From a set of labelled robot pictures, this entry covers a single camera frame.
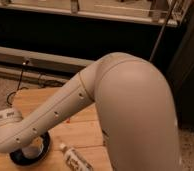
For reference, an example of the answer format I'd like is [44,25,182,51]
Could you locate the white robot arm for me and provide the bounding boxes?
[0,52,182,171]

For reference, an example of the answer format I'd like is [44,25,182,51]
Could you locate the black ceramic bowl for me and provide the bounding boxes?
[9,132,51,166]

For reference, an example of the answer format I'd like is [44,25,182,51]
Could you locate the dark cabinet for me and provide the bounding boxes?
[167,0,194,128]

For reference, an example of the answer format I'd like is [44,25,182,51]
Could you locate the metal rod stand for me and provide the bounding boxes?
[149,0,177,63]

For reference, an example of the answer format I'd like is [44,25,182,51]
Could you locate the metal floor rail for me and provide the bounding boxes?
[0,46,93,73]

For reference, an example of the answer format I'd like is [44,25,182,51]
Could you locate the upper metal frame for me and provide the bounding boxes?
[0,0,192,27]

